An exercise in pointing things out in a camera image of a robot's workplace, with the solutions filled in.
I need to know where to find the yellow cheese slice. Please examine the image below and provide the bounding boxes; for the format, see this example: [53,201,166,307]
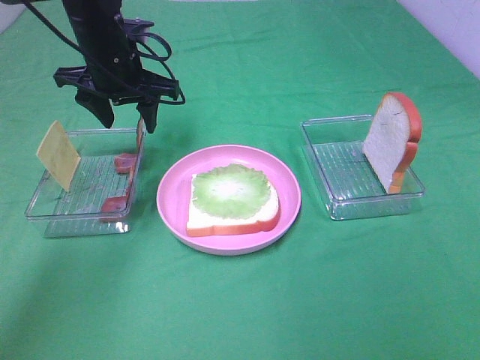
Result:
[36,121,81,192]

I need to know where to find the clear right bread tray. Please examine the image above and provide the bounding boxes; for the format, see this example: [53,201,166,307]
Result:
[301,114,425,221]

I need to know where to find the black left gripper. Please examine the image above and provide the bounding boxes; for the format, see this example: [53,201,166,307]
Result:
[54,17,181,134]

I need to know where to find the red bacon strip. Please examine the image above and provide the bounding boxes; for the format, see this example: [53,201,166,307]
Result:
[114,117,144,174]
[101,154,137,213]

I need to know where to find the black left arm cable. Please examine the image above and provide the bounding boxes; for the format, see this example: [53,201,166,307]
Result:
[20,0,187,106]

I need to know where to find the clear left ingredient tray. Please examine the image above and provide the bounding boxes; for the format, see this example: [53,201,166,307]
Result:
[25,127,146,238]

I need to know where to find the white bread slice upright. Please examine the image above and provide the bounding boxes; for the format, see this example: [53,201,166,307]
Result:
[362,92,422,194]

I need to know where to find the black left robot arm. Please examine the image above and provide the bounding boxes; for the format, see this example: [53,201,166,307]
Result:
[54,1,185,133]

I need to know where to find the pink round plate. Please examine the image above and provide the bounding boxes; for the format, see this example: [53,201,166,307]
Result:
[156,144,302,256]

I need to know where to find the white bread slice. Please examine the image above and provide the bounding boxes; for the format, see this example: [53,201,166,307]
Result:
[362,92,422,194]
[186,186,281,237]

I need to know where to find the green lettuce leaf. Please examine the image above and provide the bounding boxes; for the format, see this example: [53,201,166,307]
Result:
[190,163,278,220]

